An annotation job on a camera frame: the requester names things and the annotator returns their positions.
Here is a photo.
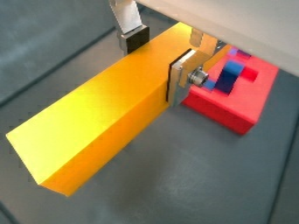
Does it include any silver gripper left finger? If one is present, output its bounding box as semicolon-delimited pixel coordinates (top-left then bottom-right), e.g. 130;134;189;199
109;0;150;55

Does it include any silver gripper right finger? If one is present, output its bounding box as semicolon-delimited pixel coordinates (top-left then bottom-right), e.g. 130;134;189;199
166;28;228;107

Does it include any long yellow block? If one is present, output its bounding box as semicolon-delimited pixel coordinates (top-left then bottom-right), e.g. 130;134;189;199
5;22;234;198

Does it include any red slotted board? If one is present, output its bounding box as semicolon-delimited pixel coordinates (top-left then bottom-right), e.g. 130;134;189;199
182;52;278;135

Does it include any dark blue U block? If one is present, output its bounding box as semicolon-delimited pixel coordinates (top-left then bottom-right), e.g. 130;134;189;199
205;60;245;95

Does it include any purple U block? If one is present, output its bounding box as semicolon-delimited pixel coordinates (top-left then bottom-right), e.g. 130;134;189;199
229;47;252;59

